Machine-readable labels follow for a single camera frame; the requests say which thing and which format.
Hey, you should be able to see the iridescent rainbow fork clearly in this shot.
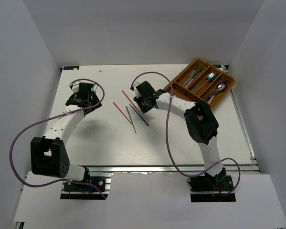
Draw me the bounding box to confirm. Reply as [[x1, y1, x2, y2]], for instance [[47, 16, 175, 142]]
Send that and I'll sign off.
[[191, 73, 215, 91]]

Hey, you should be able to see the orange white chopstick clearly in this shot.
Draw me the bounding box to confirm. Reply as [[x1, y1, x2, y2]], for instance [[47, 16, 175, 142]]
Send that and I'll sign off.
[[121, 90, 140, 112]]

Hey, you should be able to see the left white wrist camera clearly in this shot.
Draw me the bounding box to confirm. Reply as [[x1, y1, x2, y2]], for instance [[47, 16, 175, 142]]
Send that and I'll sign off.
[[70, 82, 80, 93]]

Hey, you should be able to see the teal chopstick left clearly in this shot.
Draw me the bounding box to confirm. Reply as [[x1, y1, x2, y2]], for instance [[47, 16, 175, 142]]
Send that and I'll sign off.
[[126, 105, 137, 134]]

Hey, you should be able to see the blue label sticker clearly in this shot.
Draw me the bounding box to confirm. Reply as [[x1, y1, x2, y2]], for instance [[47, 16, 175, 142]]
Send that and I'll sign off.
[[63, 66, 80, 71]]

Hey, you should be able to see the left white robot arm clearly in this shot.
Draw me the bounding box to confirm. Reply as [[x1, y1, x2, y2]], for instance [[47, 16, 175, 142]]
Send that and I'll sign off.
[[31, 82, 102, 190]]

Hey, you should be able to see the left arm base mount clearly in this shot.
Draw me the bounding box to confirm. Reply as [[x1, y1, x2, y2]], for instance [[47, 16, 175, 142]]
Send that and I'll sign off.
[[60, 172, 112, 200]]

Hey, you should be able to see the orange chopstick left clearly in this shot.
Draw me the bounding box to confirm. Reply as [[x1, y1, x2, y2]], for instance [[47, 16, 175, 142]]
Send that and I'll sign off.
[[113, 102, 132, 125]]

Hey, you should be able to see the silver spoon pink handle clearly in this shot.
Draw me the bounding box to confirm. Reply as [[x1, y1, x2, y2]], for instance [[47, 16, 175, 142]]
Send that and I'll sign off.
[[204, 90, 218, 101]]

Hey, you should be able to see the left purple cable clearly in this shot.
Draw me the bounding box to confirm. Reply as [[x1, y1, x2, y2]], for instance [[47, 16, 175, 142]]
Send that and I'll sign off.
[[9, 78, 107, 200]]

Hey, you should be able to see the silver patterned table knife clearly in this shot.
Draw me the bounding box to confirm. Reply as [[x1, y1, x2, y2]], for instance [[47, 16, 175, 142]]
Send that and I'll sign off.
[[187, 68, 203, 82]]

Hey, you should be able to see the teal chopstick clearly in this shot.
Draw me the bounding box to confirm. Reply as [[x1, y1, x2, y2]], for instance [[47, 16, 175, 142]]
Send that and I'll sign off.
[[129, 104, 149, 126], [126, 105, 137, 134]]

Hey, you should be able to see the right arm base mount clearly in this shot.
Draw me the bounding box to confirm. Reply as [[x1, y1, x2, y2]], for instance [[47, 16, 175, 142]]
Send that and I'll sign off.
[[186, 176, 236, 203]]

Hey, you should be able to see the orange wicker cutlery tray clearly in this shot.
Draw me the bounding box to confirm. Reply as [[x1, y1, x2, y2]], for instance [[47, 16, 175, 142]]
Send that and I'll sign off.
[[164, 59, 235, 109]]

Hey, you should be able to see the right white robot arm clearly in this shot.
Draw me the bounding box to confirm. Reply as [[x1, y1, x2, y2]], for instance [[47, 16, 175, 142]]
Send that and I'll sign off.
[[130, 81, 226, 190]]

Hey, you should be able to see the teal chopstick right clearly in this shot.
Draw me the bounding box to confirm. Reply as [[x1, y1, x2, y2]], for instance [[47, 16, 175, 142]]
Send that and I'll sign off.
[[129, 104, 149, 126]]

